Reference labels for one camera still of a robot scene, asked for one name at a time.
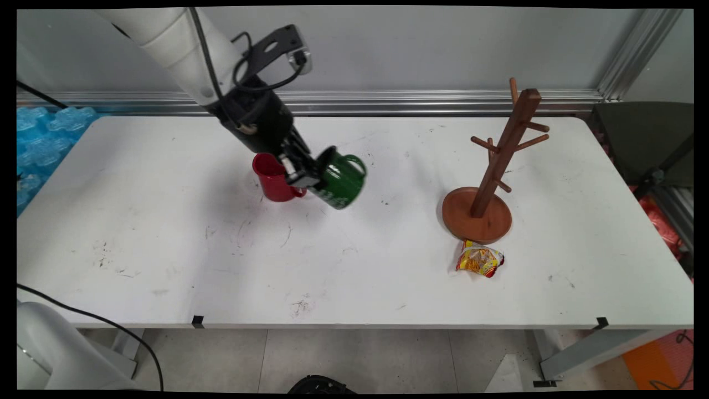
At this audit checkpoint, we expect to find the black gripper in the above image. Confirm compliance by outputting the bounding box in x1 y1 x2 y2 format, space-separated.
212 82 337 189

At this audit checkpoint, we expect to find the green enamel mug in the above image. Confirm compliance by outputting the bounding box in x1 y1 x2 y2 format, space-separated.
307 149 368 211

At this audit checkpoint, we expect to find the red enamel mug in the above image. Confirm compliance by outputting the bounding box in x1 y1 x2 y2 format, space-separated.
252 152 307 203

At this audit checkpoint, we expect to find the yellow red snack packet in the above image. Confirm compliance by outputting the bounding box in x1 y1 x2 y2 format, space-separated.
455 239 505 278

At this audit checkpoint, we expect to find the brown wooden mug tree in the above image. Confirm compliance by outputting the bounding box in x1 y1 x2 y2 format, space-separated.
442 78 551 245

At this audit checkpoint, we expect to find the black round floor object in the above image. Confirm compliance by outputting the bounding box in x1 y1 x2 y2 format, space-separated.
287 375 356 395

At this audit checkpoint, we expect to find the grey table leg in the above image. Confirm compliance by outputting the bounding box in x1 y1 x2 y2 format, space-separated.
533 329 668 383
82 328 146 381

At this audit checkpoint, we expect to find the blue plastic bag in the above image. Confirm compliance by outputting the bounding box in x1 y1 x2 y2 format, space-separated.
17 106 101 218

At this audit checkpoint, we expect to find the dark grey chair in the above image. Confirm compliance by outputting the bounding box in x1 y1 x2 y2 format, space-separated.
588 101 694 201

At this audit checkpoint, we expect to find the red plastic bag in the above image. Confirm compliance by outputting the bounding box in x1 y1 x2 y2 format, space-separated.
630 185 685 262

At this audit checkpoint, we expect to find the orange floor mat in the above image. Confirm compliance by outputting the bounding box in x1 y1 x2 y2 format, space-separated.
623 330 694 392

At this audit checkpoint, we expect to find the long aluminium frame rail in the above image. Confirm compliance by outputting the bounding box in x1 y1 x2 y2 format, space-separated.
17 90 605 117

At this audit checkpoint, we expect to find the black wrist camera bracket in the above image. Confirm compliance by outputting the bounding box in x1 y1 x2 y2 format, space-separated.
232 24 314 94

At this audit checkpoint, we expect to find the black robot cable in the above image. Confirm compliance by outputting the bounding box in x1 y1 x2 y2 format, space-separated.
17 7 311 392

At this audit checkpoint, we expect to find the slanted aluminium frame post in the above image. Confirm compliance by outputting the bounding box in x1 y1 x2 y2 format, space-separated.
595 8 685 104

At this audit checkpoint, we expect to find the short aluminium side rail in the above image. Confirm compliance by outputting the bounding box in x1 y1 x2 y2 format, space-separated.
650 185 694 251

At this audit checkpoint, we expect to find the thin black floor cable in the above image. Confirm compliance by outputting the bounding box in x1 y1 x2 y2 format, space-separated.
648 330 694 391

